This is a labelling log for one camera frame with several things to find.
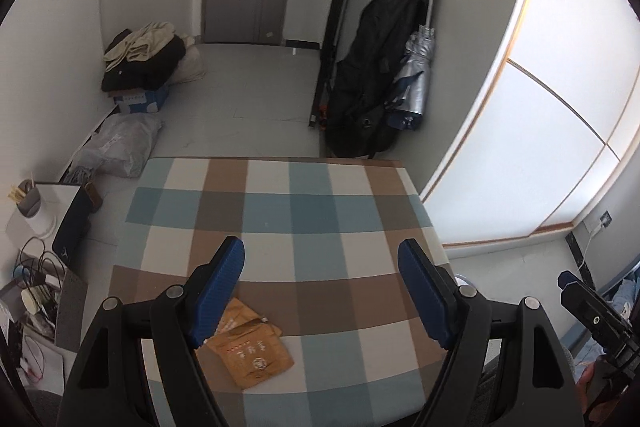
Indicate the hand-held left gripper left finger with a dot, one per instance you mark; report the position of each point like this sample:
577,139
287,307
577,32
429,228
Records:
220,292

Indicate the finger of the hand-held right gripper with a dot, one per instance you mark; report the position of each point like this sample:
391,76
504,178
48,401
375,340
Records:
568,280

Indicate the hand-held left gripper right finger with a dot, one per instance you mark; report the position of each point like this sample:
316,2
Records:
425,292

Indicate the small brown paper envelope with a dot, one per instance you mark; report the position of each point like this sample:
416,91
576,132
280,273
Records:
235,314

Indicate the large brown paper envelope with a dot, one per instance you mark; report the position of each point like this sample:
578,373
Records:
257,359

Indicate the person's right hand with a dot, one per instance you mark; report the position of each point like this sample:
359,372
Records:
590,387

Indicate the checkered cloth table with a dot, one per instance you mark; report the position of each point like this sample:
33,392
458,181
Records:
310,207

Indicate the frosted glass window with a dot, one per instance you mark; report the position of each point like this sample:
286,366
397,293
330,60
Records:
540,132

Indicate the grey speckled board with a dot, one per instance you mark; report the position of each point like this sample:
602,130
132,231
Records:
70,312

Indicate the small brown case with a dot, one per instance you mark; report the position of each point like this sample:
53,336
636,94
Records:
92,196

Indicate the grey plastic bag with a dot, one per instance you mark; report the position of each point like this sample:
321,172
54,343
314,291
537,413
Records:
125,142

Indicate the white side table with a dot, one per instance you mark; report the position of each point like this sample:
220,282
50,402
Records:
60,202

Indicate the paper cup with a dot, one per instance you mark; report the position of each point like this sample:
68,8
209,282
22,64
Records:
31,299

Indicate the grey white utensil holder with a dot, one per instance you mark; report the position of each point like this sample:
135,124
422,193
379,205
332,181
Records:
35,207

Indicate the blue cardboard box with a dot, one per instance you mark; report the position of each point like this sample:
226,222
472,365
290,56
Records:
142,102

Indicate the silver folded umbrella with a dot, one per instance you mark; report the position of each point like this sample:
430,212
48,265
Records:
415,77

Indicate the white cloth bag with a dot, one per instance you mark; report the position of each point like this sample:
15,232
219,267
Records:
190,67

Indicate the black backpack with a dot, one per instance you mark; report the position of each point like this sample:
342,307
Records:
370,67

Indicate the beige clothing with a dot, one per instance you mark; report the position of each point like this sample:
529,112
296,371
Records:
145,42

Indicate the wall power socket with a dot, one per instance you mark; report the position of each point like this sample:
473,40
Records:
605,219

